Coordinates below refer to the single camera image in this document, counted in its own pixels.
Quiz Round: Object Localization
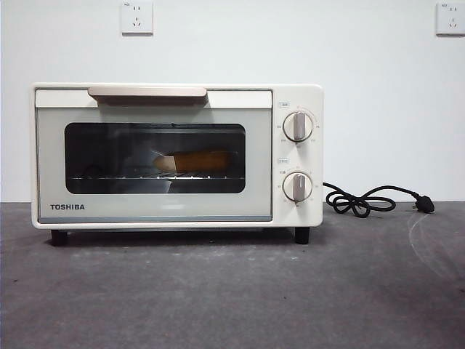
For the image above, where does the yellow corn cob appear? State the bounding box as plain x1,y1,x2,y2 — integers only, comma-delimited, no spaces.
152,151,233,174

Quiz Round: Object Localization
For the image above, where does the oven door with glass window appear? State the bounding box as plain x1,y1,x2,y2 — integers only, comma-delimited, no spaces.
35,86,273,222

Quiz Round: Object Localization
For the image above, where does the beige oven dial knob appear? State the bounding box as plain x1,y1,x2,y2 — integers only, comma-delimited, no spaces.
282,172,313,203
283,111,314,143

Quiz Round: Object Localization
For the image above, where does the cream Toshiba toaster oven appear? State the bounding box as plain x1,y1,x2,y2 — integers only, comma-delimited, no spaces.
30,82,324,245

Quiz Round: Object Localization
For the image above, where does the metal wire oven rack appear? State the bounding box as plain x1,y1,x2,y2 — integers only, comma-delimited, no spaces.
68,174,244,182

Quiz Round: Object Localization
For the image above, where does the white wall socket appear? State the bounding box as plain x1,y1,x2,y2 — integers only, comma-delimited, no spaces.
121,0,154,36
435,1,465,36

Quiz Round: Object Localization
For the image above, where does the black power cable with plug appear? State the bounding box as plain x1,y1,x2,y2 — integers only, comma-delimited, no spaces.
322,181,436,218

